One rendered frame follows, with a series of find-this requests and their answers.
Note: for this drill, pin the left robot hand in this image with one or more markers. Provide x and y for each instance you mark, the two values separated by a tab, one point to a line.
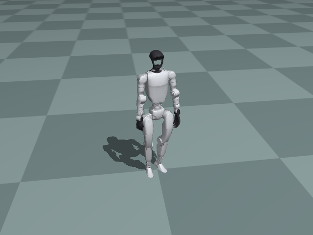
176	119

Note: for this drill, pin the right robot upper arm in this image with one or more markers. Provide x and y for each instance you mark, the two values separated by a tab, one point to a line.
141	80

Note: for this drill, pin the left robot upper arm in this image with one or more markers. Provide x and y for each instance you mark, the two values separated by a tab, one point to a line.
172	83

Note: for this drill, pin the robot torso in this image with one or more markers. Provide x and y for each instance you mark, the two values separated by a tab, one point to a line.
156	88

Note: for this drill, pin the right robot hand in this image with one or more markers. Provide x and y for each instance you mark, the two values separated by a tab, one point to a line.
139	124

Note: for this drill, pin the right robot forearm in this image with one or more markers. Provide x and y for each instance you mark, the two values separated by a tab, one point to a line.
139	109

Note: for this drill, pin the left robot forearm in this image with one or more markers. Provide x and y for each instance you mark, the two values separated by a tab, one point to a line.
176	103

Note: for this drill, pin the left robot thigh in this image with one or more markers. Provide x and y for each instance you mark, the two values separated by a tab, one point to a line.
167	127

